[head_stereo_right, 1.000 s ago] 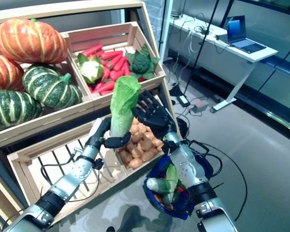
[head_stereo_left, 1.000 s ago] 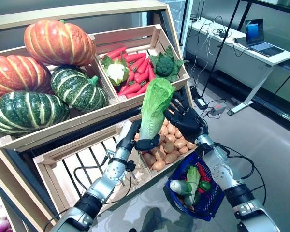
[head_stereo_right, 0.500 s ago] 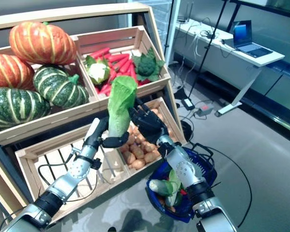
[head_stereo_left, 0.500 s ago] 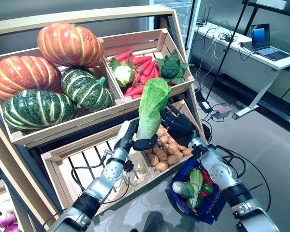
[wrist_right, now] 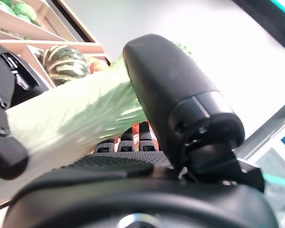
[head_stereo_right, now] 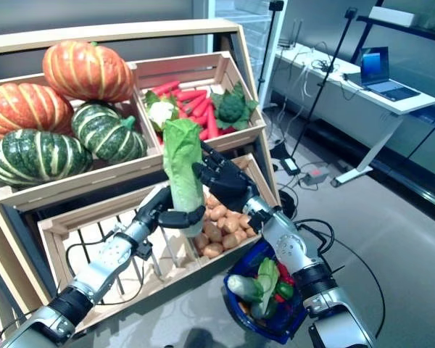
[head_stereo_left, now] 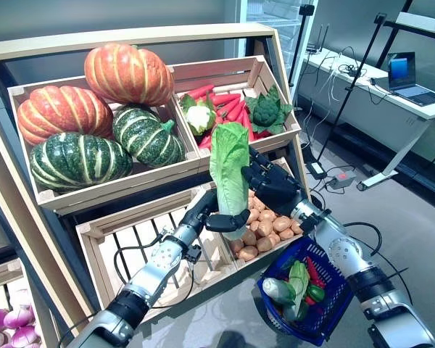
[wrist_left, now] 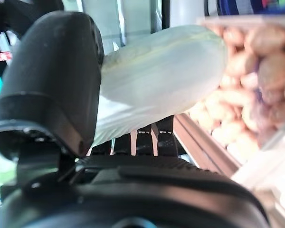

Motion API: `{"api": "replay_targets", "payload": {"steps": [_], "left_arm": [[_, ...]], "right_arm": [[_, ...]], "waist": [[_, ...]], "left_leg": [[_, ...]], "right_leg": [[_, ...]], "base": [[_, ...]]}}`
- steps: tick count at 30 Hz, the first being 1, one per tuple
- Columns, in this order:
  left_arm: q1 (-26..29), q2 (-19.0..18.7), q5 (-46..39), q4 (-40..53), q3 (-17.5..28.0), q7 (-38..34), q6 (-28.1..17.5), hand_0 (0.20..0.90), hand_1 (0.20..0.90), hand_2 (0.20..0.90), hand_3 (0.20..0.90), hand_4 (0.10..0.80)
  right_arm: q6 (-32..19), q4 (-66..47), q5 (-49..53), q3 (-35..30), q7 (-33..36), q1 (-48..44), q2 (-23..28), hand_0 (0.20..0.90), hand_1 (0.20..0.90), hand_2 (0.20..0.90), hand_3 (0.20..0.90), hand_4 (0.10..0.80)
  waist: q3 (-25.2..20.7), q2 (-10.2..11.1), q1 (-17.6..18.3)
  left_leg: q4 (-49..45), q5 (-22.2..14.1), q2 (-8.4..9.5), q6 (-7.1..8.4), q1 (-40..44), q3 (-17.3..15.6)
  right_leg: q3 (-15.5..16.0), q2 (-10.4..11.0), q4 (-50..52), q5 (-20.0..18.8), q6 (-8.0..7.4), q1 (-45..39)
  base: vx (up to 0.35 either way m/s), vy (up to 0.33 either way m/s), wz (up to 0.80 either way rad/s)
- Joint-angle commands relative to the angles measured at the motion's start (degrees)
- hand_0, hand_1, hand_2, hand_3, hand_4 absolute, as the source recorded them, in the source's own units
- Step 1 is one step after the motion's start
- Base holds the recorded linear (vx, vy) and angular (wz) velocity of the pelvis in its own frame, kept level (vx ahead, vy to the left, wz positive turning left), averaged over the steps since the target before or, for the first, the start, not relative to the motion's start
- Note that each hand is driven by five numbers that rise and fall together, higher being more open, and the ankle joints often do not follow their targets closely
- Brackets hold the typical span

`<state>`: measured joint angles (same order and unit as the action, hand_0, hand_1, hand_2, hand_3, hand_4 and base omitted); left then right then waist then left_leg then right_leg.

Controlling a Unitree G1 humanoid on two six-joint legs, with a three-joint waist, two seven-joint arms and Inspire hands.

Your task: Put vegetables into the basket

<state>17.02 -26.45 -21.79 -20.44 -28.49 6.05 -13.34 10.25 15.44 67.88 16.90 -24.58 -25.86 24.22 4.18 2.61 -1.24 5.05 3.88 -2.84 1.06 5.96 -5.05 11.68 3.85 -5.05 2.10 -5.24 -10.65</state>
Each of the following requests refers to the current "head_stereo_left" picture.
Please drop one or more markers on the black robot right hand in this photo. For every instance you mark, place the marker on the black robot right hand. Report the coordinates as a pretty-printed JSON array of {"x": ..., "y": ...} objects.
[{"x": 275, "y": 185}]

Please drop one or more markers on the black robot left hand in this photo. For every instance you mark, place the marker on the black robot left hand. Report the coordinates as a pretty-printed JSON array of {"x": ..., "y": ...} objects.
[{"x": 224, "y": 222}]

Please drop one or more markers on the blue plastic shopping basket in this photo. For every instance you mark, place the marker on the blue plastic shopping basket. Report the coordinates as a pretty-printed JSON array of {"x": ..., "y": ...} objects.
[{"x": 333, "y": 308}]

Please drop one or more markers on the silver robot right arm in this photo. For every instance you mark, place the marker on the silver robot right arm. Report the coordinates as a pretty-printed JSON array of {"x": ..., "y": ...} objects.
[{"x": 344, "y": 250}]

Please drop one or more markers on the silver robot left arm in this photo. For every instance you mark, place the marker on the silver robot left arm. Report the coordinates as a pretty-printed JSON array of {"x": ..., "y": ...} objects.
[{"x": 159, "y": 261}]

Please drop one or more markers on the tan plastic potato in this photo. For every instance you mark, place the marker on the tan plastic potato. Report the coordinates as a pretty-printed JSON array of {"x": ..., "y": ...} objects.
[
  {"x": 247, "y": 252},
  {"x": 249, "y": 237},
  {"x": 286, "y": 234},
  {"x": 236, "y": 246},
  {"x": 296, "y": 227},
  {"x": 264, "y": 243}
]

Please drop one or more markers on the black power adapter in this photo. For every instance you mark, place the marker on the black power adapter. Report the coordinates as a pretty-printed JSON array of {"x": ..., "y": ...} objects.
[{"x": 317, "y": 169}]

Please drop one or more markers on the wooden crate of potatoes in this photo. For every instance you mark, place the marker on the wooden crate of potatoes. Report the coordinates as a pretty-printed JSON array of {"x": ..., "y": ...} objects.
[{"x": 253, "y": 265}]

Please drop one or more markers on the grey box with red button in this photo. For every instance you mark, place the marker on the grey box with red button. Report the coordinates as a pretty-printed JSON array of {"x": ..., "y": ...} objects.
[{"x": 342, "y": 179}]

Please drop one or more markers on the green broccoli with leaves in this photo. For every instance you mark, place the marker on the green broccoli with leaves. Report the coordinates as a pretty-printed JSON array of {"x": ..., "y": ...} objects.
[{"x": 266, "y": 110}]

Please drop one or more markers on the orange plastic carrot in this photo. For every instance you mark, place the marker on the orange plastic carrot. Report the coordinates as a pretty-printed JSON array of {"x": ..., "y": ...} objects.
[
  {"x": 224, "y": 98},
  {"x": 201, "y": 91},
  {"x": 204, "y": 142}
]

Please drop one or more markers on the wooden crate with white slats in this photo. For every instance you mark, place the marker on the wooden crate with white slats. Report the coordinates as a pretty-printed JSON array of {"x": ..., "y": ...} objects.
[{"x": 137, "y": 217}]

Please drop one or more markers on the long red chili pepper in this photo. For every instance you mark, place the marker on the long red chili pepper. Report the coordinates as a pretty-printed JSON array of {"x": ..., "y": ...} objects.
[{"x": 311, "y": 270}]

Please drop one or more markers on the wooden crate of pumpkins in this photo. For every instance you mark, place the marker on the wooden crate of pumpkins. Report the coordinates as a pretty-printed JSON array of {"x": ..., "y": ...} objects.
[{"x": 130, "y": 184}]

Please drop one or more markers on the white cauliflower with leaves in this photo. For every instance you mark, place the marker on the white cauliflower with leaves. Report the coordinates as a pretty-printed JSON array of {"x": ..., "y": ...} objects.
[{"x": 198, "y": 116}]

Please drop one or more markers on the green bell pepper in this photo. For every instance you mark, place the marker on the green bell pepper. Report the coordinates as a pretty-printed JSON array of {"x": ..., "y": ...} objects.
[{"x": 315, "y": 293}]

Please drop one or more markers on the green pumpkin with stem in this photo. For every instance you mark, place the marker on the green pumpkin with stem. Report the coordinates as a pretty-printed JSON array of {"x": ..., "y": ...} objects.
[{"x": 146, "y": 136}]

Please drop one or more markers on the small red pepper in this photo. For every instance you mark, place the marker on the small red pepper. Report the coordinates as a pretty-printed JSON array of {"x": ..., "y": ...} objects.
[{"x": 310, "y": 301}]

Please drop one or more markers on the white desk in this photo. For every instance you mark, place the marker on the white desk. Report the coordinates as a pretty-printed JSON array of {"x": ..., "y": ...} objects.
[{"x": 366, "y": 108}]

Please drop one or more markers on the black tripod pole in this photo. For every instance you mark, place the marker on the black tripod pole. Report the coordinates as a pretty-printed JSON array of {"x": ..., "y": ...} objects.
[{"x": 348, "y": 87}]

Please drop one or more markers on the wooden crate of carrots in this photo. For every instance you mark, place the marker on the wooden crate of carrots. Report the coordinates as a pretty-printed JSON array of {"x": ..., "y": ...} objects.
[{"x": 217, "y": 70}]

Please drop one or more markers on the router with antennas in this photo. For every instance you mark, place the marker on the router with antennas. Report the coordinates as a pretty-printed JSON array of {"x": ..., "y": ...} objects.
[{"x": 315, "y": 49}]

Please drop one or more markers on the large green striped pumpkin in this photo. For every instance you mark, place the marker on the large green striped pumpkin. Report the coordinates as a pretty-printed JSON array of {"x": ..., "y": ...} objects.
[{"x": 79, "y": 161}]

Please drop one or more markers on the open grey laptop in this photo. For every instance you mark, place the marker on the open grey laptop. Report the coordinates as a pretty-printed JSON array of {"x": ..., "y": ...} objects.
[{"x": 402, "y": 70}]

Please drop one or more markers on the orange striped pumpkin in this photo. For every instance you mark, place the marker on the orange striped pumpkin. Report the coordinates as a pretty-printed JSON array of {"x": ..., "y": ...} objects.
[
  {"x": 63, "y": 114},
  {"x": 128, "y": 74}
]

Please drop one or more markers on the black stand with box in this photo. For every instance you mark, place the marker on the black stand with box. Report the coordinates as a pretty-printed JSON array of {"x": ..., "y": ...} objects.
[{"x": 306, "y": 9}]

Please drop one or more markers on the wooden display shelf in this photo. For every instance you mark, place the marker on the wooden display shelf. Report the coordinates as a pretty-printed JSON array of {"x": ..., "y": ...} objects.
[{"x": 130, "y": 38}]

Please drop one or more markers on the white box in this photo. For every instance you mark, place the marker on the white box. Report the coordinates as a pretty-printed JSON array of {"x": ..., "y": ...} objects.
[{"x": 420, "y": 21}]

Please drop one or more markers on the wooden crate of turnips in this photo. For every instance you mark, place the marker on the wooden crate of turnips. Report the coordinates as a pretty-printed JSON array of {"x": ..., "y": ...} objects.
[{"x": 3, "y": 275}]

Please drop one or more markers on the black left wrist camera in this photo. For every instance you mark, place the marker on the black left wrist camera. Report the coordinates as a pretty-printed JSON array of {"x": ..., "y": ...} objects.
[{"x": 192, "y": 252}]

